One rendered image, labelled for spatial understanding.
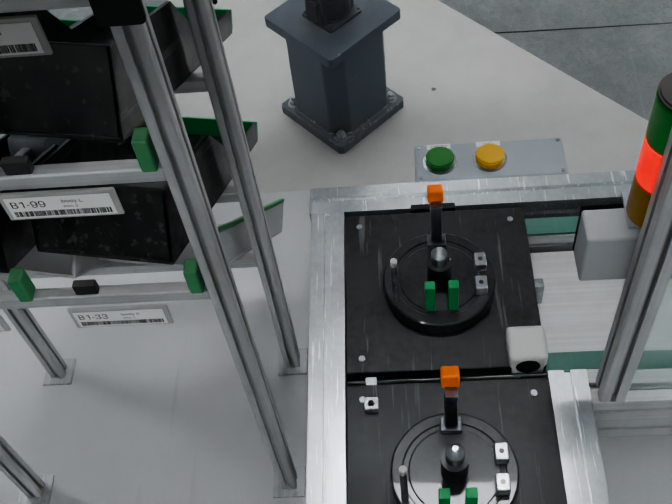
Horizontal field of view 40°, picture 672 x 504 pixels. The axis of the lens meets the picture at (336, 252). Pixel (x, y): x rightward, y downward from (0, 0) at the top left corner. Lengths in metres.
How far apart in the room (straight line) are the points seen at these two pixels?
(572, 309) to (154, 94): 0.76
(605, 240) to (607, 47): 2.06
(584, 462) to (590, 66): 1.91
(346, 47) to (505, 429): 0.58
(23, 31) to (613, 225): 0.57
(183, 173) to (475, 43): 1.04
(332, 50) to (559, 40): 1.67
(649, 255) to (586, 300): 0.38
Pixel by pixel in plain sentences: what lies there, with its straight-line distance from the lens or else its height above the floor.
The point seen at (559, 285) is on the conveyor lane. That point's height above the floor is 0.92.
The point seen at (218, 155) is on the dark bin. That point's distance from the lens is 0.93.
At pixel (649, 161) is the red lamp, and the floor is 1.35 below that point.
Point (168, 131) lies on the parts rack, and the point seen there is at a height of 1.51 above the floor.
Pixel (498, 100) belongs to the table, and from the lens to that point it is 1.55.
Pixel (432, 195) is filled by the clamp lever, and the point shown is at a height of 1.07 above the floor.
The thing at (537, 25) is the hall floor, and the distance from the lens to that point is 2.99.
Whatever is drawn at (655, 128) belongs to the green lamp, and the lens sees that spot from 0.80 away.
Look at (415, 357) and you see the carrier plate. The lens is 1.13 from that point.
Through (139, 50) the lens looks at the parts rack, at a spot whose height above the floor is 1.59.
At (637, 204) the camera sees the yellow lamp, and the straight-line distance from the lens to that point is 0.87.
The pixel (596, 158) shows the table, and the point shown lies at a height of 0.86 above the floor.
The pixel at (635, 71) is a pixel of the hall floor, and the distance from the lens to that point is 2.88.
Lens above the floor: 1.96
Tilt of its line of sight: 54 degrees down
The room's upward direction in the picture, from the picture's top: 9 degrees counter-clockwise
